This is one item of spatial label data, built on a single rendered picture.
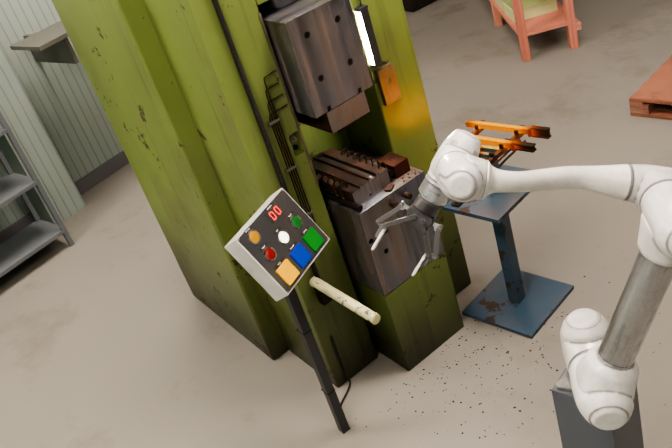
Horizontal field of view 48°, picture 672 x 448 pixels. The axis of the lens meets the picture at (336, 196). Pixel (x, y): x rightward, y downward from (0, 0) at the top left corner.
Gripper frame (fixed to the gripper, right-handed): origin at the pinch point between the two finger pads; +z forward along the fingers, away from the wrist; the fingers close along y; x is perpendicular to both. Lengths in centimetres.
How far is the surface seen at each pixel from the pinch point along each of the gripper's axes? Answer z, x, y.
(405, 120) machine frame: -15, 133, -38
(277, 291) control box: 48, 42, -33
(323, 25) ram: -39, 73, -74
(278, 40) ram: -26, 68, -86
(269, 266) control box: 42, 41, -40
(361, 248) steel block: 38, 106, -23
